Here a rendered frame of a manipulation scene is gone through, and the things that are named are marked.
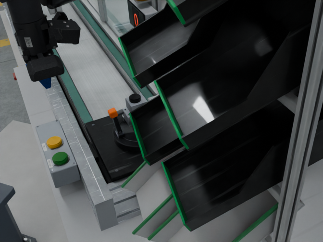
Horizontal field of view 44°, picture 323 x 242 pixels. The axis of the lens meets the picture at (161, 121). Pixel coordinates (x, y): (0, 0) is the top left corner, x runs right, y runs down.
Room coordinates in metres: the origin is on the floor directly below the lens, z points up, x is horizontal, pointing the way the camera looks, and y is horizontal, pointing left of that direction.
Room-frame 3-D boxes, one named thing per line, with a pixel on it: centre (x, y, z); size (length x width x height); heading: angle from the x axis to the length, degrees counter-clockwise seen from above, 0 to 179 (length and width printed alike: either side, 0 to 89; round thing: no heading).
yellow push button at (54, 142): (0.83, 0.29, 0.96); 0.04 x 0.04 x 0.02
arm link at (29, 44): (0.71, 0.23, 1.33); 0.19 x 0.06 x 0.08; 21
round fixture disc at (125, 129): (0.83, 0.06, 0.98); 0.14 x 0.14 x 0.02
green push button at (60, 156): (0.76, 0.27, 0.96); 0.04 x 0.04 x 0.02
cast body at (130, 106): (0.83, 0.05, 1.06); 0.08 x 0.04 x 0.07; 112
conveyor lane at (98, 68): (1.12, 0.15, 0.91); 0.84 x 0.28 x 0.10; 21
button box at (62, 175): (0.83, 0.29, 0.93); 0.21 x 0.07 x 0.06; 21
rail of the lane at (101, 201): (1.03, 0.31, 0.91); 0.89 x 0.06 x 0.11; 21
